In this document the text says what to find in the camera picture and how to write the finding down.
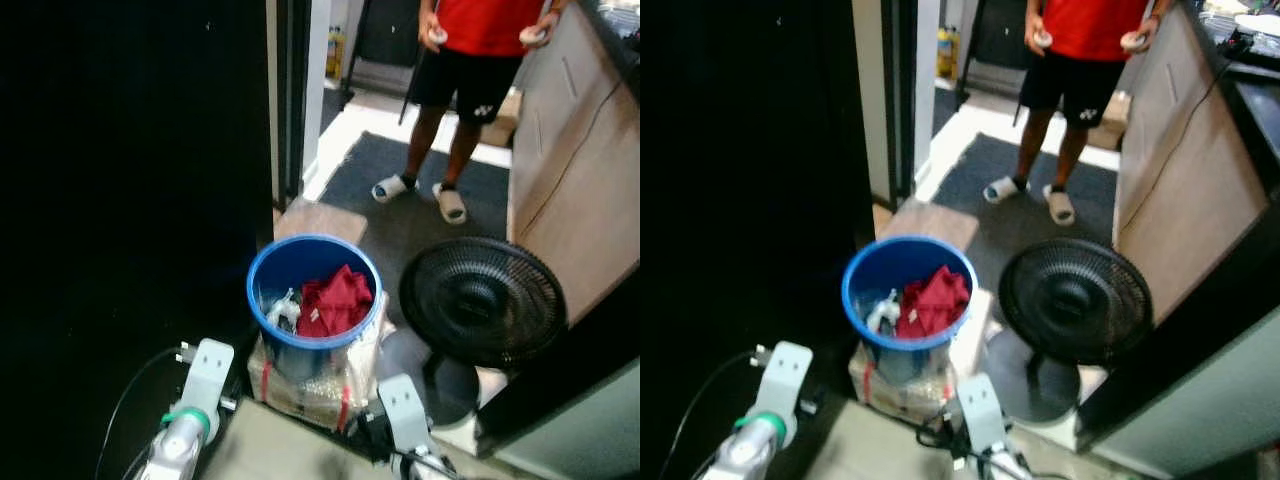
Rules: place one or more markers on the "black chair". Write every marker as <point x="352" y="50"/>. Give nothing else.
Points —
<point x="385" y="30"/>
<point x="1000" y="30"/>

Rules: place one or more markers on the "white crumpled item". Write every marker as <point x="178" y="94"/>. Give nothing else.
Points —
<point x="283" y="312"/>
<point x="882" y="312"/>

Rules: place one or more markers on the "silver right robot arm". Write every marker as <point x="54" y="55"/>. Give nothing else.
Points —
<point x="428" y="468"/>
<point x="1005" y="466"/>

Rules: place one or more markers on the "person's right hand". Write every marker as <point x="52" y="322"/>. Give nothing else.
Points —
<point x="425" y="28"/>
<point x="1031" y="28"/>

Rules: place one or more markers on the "white handheld controller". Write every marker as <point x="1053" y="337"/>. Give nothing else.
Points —
<point x="1043" y="39"/>
<point x="438" y="39"/>
<point x="531" y="36"/>
<point x="1134" y="41"/>

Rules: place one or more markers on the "red garment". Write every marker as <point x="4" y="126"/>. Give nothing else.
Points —
<point x="335" y="300"/>
<point x="935" y="300"/>

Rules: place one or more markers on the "wooden cabinet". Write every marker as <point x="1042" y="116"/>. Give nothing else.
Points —
<point x="1180" y="190"/>
<point x="570" y="180"/>

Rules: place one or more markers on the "cardboard box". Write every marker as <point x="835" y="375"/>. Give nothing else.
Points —
<point x="1110" y="130"/>
<point x="503" y="125"/>

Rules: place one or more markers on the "white and black door jamb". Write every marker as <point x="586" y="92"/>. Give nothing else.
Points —
<point x="927" y="80"/>
<point x="318" y="80"/>

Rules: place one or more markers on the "person's left hand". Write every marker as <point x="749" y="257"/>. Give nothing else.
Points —
<point x="550" y="25"/>
<point x="1155" y="28"/>

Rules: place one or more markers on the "black door frame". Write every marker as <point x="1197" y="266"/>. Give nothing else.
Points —
<point x="560" y="370"/>
<point x="1180" y="350"/>

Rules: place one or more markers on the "yellow bottle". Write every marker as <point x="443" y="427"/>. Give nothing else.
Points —
<point x="945" y="55"/>
<point x="335" y="55"/>

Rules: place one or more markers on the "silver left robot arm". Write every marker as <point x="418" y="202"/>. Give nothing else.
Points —
<point x="745" y="455"/>
<point x="175" y="448"/>

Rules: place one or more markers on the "plastic wrapped package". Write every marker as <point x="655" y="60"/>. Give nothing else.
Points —
<point x="900" y="390"/>
<point x="310" y="390"/>

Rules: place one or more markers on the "white slide sandal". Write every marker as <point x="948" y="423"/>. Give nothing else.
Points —
<point x="451" y="205"/>
<point x="392" y="188"/>
<point x="1003" y="189"/>
<point x="1060" y="206"/>

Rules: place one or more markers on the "black countertop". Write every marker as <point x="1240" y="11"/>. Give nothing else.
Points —
<point x="615" y="40"/>
<point x="1255" y="110"/>

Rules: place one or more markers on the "black floor fan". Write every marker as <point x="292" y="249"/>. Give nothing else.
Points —
<point x="480" y="300"/>
<point x="1075" y="300"/>

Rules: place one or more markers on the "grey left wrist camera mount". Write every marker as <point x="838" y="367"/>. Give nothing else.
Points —
<point x="785" y="380"/>
<point x="208" y="375"/>

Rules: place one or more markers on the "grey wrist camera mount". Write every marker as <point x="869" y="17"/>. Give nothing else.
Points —
<point x="208" y="375"/>
<point x="785" y="380"/>
<point x="982" y="410"/>
<point x="405" y="410"/>

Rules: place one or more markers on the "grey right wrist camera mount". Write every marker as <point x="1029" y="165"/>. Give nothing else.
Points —
<point x="982" y="410"/>
<point x="405" y="410"/>

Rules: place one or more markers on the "wooden board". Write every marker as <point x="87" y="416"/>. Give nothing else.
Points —
<point x="930" y="222"/>
<point x="320" y="220"/>

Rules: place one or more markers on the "dark grey floor mat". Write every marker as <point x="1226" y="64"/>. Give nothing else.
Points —
<point x="990" y="160"/>
<point x="390" y="160"/>

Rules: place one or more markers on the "person in red shirt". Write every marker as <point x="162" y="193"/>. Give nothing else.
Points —
<point x="1090" y="25"/>
<point x="485" y="25"/>

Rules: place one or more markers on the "blue plastic bucket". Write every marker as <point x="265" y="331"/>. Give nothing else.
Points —
<point x="300" y="260"/>
<point x="890" y="262"/>

